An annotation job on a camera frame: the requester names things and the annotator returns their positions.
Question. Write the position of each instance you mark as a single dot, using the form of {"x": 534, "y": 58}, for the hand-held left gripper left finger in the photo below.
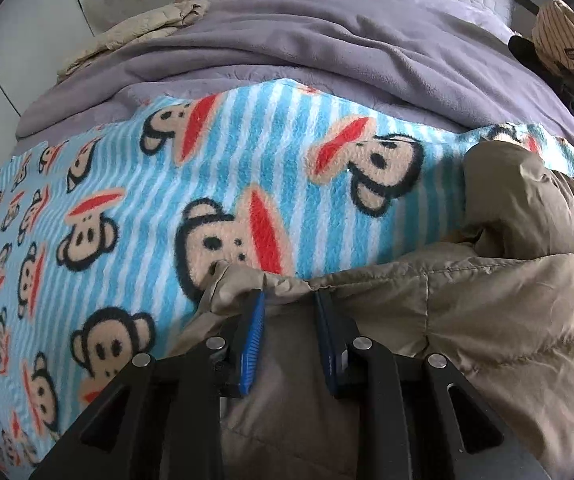
{"x": 251, "y": 342}

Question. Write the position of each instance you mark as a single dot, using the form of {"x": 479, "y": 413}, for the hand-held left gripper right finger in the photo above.
{"x": 328, "y": 345}

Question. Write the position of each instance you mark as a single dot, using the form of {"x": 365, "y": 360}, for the taupe puffer jacket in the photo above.
{"x": 492, "y": 310}

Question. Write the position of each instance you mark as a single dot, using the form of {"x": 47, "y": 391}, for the black folded clothes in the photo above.
{"x": 567, "y": 87}

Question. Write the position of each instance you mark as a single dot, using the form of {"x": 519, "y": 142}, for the blue monkey print blanket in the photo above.
{"x": 142, "y": 210}

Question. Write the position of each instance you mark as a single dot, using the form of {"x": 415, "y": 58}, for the purple duvet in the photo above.
{"x": 342, "y": 45}

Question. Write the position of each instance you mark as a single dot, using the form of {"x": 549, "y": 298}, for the cream quilted jacket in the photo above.
{"x": 137, "y": 32}

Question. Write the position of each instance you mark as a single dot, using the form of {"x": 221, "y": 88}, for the white wardrobe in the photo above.
{"x": 12, "y": 60}

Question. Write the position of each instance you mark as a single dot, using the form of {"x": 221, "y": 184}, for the beige striped garment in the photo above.
{"x": 572, "y": 35}

